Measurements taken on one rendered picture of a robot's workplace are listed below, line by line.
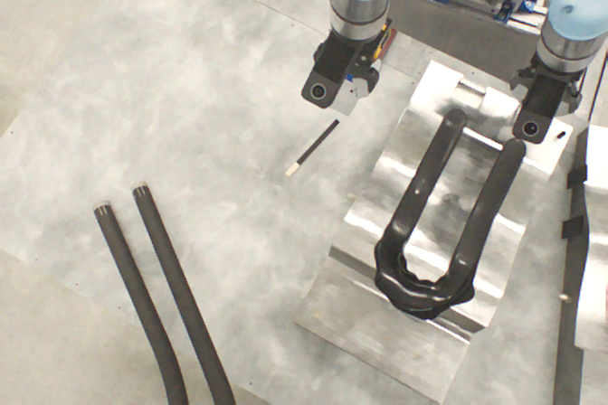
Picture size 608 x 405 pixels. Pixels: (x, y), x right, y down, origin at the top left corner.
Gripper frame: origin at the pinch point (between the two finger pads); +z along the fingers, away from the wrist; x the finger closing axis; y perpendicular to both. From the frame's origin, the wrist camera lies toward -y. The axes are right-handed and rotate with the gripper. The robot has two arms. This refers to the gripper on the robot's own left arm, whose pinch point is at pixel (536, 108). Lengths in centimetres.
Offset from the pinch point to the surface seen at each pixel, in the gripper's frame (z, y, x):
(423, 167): 2.7, -15.9, 12.1
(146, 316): -6, -58, 40
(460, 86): 6.6, 0.7, 13.2
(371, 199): -3.0, -25.2, 16.5
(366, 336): 1.2, -44.7, 7.9
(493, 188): 4.6, -13.9, 0.6
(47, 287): 70, -82, 102
